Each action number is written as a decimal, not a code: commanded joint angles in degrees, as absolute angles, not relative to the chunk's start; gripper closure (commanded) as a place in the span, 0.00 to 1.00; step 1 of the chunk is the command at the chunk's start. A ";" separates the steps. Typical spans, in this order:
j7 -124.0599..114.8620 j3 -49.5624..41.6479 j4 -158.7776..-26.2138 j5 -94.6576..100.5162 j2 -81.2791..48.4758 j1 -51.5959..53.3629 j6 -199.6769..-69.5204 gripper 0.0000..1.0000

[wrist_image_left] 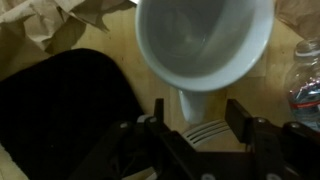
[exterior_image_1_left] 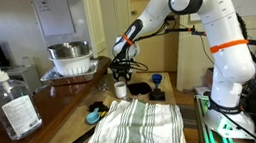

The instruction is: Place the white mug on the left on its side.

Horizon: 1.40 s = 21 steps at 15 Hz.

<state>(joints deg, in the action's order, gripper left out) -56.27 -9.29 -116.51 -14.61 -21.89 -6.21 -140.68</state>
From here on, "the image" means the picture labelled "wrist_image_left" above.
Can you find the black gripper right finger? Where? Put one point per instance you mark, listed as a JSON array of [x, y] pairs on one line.
[[276, 150]]

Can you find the crumpled brown paper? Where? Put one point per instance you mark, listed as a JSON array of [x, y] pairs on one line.
[[296, 16], [33, 20]]

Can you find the silver fork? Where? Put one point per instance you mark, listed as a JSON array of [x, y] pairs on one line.
[[208, 131]]

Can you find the white mug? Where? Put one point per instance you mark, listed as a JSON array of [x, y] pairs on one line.
[[206, 43]]

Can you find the clear plastic water bottle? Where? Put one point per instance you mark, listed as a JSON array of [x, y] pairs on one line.
[[305, 93]]

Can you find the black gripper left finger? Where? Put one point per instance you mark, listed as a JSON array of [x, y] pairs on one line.
[[140, 150]]

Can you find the black square mat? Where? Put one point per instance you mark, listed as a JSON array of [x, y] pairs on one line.
[[66, 110]]

